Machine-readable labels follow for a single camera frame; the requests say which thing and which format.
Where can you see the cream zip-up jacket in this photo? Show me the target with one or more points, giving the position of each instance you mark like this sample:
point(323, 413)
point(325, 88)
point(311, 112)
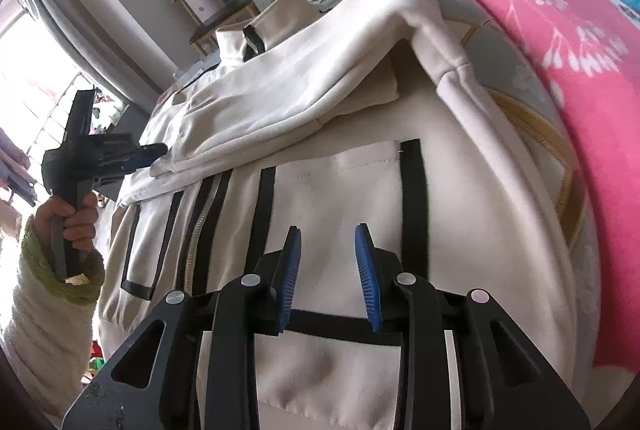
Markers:
point(368, 114)

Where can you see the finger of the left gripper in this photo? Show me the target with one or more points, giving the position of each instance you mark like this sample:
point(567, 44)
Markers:
point(143, 156)

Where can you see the grey curtain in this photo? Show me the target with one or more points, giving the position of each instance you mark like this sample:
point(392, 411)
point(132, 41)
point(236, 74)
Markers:
point(85, 30)

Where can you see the person's left hand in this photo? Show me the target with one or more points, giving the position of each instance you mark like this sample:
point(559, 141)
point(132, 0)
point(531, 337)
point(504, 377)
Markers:
point(78, 225)

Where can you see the wooden chair black seat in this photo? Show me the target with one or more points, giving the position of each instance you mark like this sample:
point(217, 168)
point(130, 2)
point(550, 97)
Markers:
point(203, 39)

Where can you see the pink floral blanket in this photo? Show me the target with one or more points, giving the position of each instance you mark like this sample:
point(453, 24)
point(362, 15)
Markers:
point(587, 54)

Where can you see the left forearm knit sleeve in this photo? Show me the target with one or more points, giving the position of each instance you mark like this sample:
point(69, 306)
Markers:
point(48, 338)

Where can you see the patterned blue tablecloth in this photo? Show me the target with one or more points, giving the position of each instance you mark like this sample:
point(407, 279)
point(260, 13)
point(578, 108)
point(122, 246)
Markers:
point(308, 372)

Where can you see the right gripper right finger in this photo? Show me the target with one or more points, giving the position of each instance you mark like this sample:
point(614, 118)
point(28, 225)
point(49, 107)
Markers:
point(466, 342)

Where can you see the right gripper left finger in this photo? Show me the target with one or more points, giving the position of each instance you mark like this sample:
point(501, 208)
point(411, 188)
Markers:
point(190, 364)

